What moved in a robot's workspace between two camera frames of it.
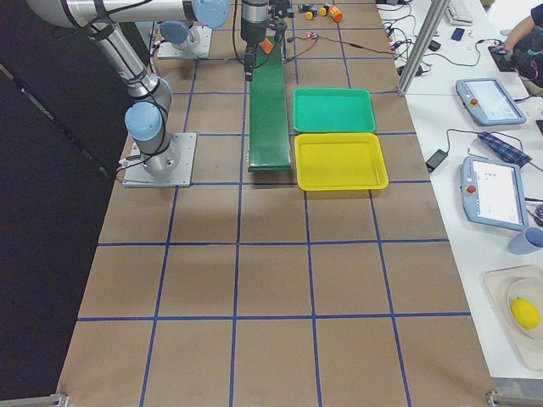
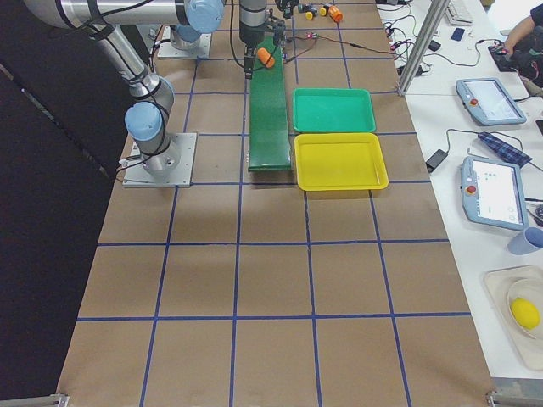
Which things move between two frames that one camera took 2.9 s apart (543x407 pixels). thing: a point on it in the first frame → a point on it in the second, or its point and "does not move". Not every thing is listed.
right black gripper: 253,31 does not move
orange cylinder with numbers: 335,13 does not move
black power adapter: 435,159 does not move
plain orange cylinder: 266,45 → 265,57
